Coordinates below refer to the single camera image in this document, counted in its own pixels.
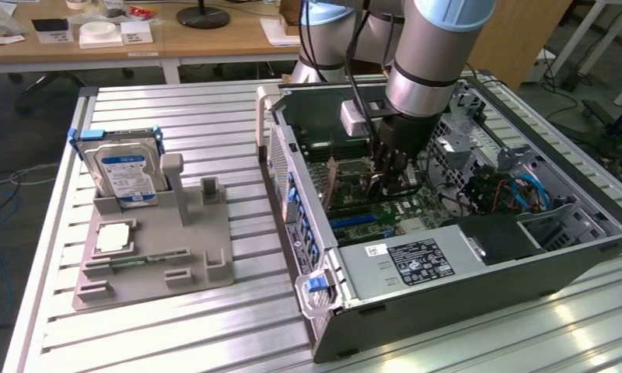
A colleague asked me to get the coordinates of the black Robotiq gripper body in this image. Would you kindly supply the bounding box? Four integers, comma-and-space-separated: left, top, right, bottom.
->
371, 110, 442, 173

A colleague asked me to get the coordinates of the white paper stack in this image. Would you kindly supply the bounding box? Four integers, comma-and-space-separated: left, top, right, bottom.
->
260, 16, 303, 48

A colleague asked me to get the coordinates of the black and white box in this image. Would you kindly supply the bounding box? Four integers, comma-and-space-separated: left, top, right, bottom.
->
30, 18, 76, 44

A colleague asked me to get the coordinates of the green graphics card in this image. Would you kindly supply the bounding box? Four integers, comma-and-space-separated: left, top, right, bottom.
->
322, 155, 395, 213

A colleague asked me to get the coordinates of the small white box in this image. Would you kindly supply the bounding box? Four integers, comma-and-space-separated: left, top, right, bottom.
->
119, 20, 155, 46

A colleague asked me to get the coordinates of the black round lamp base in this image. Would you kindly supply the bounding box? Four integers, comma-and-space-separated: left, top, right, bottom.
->
175, 0, 232, 30

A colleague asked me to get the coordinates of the blue wire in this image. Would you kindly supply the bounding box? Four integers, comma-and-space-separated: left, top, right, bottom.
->
513, 173, 554, 213

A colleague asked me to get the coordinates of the black chair base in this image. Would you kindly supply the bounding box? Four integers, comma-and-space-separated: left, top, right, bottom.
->
12, 71, 87, 116

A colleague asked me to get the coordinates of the red and black wire bundle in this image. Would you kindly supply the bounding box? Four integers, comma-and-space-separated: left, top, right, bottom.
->
466, 170, 530, 215

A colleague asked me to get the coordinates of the wooden cabinet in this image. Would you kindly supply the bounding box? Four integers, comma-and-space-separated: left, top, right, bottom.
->
466, 0, 574, 91

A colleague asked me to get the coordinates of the green RAM stick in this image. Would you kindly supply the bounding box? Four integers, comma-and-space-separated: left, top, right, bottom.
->
108, 252, 191, 269

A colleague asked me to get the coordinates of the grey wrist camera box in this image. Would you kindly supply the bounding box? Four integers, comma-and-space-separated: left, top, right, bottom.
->
339, 99, 380, 138

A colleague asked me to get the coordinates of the black plastic shroud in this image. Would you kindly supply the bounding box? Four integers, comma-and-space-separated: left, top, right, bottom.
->
454, 214, 546, 266

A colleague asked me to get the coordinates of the silver CPU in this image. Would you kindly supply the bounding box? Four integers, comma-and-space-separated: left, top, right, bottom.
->
96, 224, 135, 252

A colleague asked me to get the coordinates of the wooden desk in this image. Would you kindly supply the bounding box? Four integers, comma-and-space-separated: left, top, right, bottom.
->
0, 0, 395, 75

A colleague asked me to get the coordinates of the silver hard disk blue label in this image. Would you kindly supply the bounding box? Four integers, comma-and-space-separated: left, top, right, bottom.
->
80, 140, 163, 207

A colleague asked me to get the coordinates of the green motherboard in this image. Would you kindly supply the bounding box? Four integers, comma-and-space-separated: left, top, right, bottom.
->
298, 131, 449, 248

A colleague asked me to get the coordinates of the open black PC case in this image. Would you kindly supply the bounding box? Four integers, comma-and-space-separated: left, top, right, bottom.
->
256, 69, 622, 364

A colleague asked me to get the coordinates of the grey power supply unit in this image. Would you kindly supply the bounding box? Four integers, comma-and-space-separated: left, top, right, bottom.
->
336, 225, 486, 304

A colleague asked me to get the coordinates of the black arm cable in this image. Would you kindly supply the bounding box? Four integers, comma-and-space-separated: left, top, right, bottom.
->
343, 0, 396, 130

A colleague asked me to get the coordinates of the grey parts rack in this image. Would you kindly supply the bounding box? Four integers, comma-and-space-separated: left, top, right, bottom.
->
72, 152, 237, 312

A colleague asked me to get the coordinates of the white box with bowl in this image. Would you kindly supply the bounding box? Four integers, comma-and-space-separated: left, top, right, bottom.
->
77, 20, 124, 51

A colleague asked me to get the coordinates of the cardboard box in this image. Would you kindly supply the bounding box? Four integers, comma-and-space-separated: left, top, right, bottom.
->
279, 0, 304, 26

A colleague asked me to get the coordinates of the metal disk bay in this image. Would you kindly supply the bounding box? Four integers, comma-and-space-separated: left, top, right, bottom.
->
426, 112, 499, 188

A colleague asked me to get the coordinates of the blue expansion slot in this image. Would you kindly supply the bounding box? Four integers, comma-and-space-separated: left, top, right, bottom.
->
330, 211, 380, 231

